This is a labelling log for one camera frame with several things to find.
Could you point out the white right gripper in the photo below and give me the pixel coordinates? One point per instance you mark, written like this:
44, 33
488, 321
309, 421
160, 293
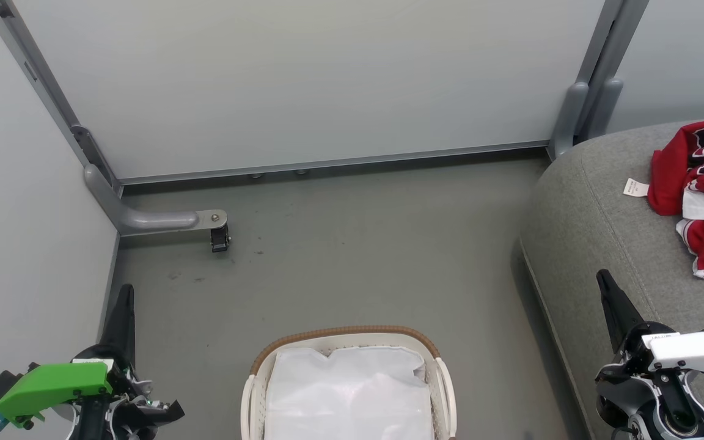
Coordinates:
688, 354

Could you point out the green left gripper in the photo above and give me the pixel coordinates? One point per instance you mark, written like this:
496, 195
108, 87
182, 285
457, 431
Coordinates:
52, 388

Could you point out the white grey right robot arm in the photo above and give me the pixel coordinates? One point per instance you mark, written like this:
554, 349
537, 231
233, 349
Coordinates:
663, 409

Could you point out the white laundry basket brown rim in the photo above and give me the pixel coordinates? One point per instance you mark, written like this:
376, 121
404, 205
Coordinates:
443, 379

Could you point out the white basket liner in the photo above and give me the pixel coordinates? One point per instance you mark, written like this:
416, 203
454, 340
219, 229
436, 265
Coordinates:
349, 391

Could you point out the grey fabric sofa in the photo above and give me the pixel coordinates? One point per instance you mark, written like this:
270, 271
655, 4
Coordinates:
602, 244

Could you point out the grey partition foot bar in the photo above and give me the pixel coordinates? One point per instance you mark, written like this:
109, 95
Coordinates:
156, 219

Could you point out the black caster wheel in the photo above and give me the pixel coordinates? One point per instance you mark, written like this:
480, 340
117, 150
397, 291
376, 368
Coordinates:
220, 239

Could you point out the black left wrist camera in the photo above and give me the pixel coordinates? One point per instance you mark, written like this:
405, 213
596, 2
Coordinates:
0, 385

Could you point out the grey double partition post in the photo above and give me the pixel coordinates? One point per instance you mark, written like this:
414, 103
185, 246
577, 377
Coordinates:
596, 79

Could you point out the grey partition corner post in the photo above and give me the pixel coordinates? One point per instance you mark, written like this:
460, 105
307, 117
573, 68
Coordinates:
46, 85

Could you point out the grey partition bottom rail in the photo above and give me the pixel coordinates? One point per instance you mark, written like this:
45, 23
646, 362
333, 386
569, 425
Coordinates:
340, 162

